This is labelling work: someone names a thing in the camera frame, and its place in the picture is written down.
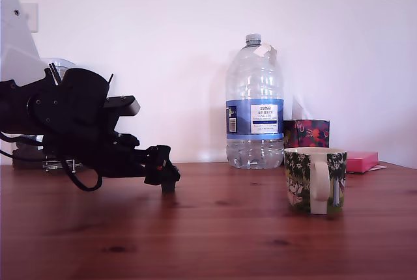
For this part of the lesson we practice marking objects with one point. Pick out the pink flat box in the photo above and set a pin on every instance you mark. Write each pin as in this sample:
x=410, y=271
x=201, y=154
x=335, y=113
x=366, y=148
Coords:
x=361, y=161

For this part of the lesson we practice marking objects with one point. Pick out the white tissue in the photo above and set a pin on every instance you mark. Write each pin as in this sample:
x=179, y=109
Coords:
x=301, y=110

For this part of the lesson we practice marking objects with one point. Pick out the dark jar contents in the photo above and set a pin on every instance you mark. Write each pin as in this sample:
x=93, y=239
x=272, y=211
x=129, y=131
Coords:
x=26, y=164

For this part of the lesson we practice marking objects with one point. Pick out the clear plastic storage jar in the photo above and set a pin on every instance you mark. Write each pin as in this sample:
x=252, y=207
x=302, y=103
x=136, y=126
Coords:
x=63, y=63

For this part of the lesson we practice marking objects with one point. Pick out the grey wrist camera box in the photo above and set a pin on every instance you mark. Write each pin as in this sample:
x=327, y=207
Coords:
x=127, y=105

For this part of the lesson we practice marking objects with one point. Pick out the floral tissue box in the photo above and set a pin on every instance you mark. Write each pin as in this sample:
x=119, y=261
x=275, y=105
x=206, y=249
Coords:
x=309, y=133

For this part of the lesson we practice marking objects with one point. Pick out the black chopstick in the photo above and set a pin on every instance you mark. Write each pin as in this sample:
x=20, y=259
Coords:
x=110, y=79
x=54, y=73
x=59, y=73

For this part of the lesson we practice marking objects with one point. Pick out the pink paper sheet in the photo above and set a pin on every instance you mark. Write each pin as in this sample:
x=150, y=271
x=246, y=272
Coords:
x=381, y=167

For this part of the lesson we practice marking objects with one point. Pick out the floral printed white mug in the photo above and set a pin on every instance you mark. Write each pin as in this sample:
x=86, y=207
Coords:
x=299, y=179

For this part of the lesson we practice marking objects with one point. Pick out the white wall light switch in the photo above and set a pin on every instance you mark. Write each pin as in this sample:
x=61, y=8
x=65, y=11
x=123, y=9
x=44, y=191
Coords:
x=33, y=16

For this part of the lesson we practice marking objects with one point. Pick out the large clear water bottle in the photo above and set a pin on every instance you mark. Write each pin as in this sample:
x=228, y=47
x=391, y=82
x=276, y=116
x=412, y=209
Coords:
x=254, y=81

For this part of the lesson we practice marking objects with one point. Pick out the dark grey coffee capsule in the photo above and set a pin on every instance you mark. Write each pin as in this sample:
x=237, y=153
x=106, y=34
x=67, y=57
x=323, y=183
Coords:
x=168, y=189

